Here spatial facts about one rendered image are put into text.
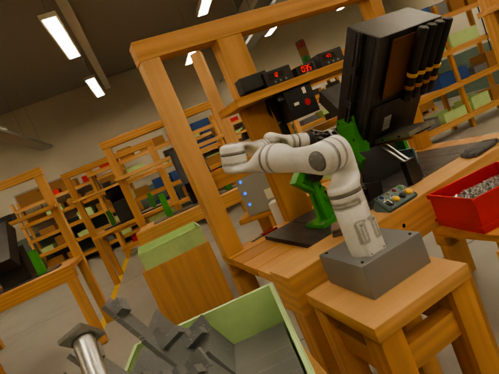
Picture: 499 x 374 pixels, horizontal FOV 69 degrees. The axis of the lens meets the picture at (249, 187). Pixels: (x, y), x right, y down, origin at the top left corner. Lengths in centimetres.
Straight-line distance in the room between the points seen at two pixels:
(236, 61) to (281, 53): 1092
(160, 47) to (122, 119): 985
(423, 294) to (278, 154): 52
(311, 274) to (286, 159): 41
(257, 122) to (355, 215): 97
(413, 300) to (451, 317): 15
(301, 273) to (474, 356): 50
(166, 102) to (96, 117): 1000
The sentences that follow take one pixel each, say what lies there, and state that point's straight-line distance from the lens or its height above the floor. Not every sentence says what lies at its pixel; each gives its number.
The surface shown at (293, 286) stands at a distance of 122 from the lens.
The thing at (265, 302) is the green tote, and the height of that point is 92.
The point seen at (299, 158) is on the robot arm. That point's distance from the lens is 101.
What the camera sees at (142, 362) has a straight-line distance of 87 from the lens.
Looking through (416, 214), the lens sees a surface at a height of 85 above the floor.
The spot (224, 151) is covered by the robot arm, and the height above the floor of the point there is 135.
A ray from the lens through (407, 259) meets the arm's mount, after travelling 108.
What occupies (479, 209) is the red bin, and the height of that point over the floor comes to 88.
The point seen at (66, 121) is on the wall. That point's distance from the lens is 1182.
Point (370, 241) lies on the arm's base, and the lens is 103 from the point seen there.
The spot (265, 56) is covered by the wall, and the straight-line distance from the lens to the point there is 1259.
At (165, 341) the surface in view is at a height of 100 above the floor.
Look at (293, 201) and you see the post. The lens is 189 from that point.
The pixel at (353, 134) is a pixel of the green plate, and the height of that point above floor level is 119.
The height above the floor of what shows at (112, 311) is 112.
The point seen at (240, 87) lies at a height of 160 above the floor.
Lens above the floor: 135
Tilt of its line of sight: 7 degrees down
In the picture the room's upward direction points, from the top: 23 degrees counter-clockwise
